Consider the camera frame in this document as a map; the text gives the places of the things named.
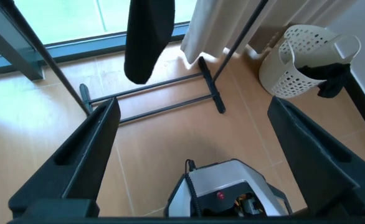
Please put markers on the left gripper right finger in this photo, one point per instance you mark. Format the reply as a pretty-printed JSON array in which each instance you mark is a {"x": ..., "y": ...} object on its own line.
[{"x": 319, "y": 174}]

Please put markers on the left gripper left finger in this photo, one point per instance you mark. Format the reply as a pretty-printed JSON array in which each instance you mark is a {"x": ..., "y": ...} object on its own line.
[{"x": 86, "y": 174}]

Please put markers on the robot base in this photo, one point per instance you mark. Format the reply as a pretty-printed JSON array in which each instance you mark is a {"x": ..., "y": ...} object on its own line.
[{"x": 226, "y": 177}]

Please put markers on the white laundry basket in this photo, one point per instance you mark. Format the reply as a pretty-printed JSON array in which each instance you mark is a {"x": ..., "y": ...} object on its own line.
[{"x": 279, "y": 71}]

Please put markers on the black clothes rack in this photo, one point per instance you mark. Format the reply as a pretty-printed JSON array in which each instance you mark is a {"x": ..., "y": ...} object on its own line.
[{"x": 212, "y": 84}]

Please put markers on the window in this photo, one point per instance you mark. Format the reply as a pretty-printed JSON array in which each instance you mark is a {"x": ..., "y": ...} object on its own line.
[{"x": 61, "y": 21}]

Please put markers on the beige curtain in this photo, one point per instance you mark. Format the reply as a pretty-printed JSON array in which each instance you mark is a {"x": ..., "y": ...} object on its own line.
[{"x": 216, "y": 25}]

